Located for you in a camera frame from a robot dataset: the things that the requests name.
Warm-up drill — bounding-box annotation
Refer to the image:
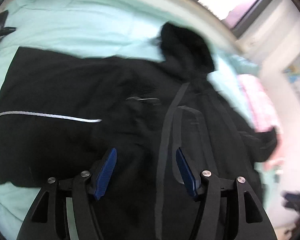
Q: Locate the black hooded jacket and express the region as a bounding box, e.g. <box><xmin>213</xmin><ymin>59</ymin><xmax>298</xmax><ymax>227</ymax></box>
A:
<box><xmin>0</xmin><ymin>23</ymin><xmax>277</xmax><ymax>239</ymax></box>

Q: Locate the pink folded blanket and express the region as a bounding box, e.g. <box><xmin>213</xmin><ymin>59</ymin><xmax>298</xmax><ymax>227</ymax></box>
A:
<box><xmin>237</xmin><ymin>74</ymin><xmax>283</xmax><ymax>134</ymax></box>

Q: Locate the mint green bed quilt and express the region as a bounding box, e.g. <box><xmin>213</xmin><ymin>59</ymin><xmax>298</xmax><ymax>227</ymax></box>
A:
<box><xmin>0</xmin><ymin>0</ymin><xmax>253</xmax><ymax>239</ymax></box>

